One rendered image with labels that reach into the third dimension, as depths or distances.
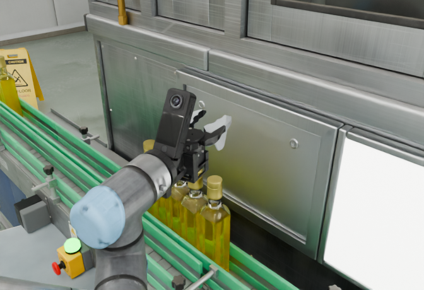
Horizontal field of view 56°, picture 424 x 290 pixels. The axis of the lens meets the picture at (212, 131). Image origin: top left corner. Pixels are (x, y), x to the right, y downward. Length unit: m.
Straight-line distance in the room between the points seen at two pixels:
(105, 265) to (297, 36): 0.55
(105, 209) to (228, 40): 0.52
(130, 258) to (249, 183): 0.46
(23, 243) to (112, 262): 0.86
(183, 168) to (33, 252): 0.80
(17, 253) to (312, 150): 0.97
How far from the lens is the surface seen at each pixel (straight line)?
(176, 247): 1.01
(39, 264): 1.36
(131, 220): 0.59
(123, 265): 0.61
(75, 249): 1.24
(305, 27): 0.82
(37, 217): 1.46
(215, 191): 0.88
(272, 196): 0.97
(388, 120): 0.74
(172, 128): 0.66
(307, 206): 0.91
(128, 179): 0.59
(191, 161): 0.69
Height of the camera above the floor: 1.66
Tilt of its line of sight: 28 degrees down
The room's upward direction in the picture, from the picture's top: straight up
